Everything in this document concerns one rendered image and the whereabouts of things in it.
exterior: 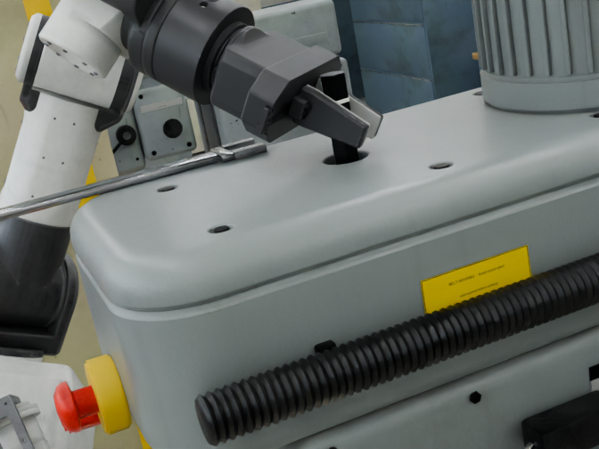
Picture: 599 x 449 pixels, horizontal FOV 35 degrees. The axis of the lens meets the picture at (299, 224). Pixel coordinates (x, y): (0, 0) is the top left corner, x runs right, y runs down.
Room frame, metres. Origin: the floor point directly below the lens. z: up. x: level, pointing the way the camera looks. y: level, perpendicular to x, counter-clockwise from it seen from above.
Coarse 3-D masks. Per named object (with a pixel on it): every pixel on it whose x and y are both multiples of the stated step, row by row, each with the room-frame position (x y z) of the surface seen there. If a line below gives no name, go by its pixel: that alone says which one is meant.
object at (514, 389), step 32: (544, 352) 0.67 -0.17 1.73; (576, 352) 0.67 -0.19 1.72; (448, 384) 0.65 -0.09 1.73; (480, 384) 0.65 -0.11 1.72; (512, 384) 0.65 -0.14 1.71; (544, 384) 0.66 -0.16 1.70; (576, 384) 0.67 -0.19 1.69; (384, 416) 0.62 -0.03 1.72; (416, 416) 0.63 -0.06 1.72; (448, 416) 0.63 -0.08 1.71; (480, 416) 0.64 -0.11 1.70; (512, 416) 0.65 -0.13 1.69; (288, 448) 0.62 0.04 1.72; (320, 448) 0.60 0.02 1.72; (352, 448) 0.61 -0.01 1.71; (384, 448) 0.62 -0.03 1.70; (416, 448) 0.62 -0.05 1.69; (448, 448) 0.63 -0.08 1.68; (480, 448) 0.64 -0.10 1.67; (512, 448) 0.65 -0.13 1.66
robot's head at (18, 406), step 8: (0, 400) 0.84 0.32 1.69; (8, 400) 0.84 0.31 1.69; (16, 400) 0.87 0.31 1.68; (0, 408) 0.84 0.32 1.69; (8, 408) 0.84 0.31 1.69; (16, 408) 0.84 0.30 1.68; (24, 408) 0.86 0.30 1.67; (0, 416) 0.84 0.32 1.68; (8, 416) 0.84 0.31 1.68; (16, 416) 0.84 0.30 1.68; (16, 424) 0.83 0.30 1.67; (16, 432) 0.83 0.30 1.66; (24, 432) 0.83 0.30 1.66; (0, 448) 0.82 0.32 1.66; (24, 448) 0.82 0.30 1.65; (32, 448) 0.82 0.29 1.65
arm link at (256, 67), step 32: (192, 0) 0.79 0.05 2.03; (224, 0) 0.79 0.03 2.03; (160, 32) 0.78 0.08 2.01; (192, 32) 0.77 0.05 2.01; (224, 32) 0.78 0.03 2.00; (256, 32) 0.79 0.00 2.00; (160, 64) 0.78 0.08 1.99; (192, 64) 0.76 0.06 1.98; (224, 64) 0.75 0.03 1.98; (256, 64) 0.74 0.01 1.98; (288, 64) 0.75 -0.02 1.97; (320, 64) 0.76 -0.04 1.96; (192, 96) 0.78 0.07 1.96; (224, 96) 0.75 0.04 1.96; (256, 96) 0.72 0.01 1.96; (288, 96) 0.73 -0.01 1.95; (256, 128) 0.72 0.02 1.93; (288, 128) 0.76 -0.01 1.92
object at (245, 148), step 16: (240, 144) 0.84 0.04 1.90; (256, 144) 0.83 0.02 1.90; (176, 160) 0.82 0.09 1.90; (192, 160) 0.81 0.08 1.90; (208, 160) 0.81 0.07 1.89; (224, 160) 0.81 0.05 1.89; (128, 176) 0.80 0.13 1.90; (144, 176) 0.80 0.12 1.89; (160, 176) 0.80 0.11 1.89; (64, 192) 0.78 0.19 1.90; (80, 192) 0.78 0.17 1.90; (96, 192) 0.78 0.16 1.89; (0, 208) 0.77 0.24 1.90; (16, 208) 0.76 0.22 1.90; (32, 208) 0.77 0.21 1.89
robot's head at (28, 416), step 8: (32, 408) 0.87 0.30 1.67; (24, 416) 0.85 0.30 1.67; (32, 416) 0.87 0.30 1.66; (0, 424) 0.84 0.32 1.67; (8, 424) 0.85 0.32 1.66; (24, 424) 0.85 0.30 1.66; (32, 424) 0.86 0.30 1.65; (0, 432) 0.85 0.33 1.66; (8, 432) 0.85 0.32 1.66; (32, 432) 0.85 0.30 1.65; (40, 432) 0.86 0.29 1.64; (0, 440) 0.84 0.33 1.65; (8, 440) 0.84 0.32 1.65; (16, 440) 0.84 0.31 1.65; (24, 440) 0.84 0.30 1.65; (32, 440) 0.85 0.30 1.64; (40, 440) 0.85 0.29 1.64; (8, 448) 0.84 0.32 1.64; (16, 448) 0.84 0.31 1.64; (40, 448) 0.84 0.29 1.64; (48, 448) 0.86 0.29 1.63
